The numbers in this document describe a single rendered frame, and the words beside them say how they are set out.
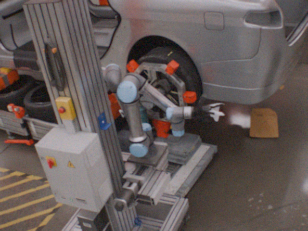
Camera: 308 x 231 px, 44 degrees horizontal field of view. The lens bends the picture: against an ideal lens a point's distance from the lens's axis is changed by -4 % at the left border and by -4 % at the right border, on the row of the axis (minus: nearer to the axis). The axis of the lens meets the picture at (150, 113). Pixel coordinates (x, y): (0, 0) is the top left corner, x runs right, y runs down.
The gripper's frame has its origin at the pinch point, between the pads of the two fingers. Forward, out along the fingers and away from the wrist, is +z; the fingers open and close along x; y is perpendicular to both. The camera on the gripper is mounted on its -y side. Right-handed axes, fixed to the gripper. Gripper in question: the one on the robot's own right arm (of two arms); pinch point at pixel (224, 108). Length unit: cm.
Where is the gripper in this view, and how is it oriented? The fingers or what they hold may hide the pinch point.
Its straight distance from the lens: 237.5
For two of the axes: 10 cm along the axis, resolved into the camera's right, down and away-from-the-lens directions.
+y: 1.1, 9.1, 4.0
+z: 9.8, -0.3, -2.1
